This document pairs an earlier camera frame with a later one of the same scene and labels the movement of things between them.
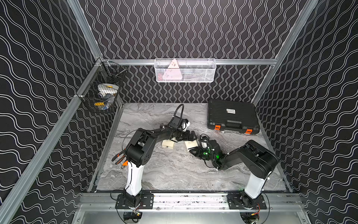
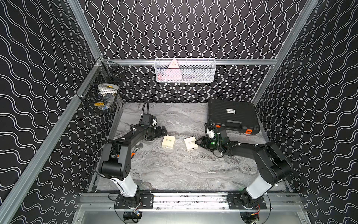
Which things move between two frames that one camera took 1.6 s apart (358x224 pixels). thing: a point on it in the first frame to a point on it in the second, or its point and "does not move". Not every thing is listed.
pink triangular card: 173,72 does not move
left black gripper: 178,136 to 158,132
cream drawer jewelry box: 168,143 does not move
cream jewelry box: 191,144 does not move
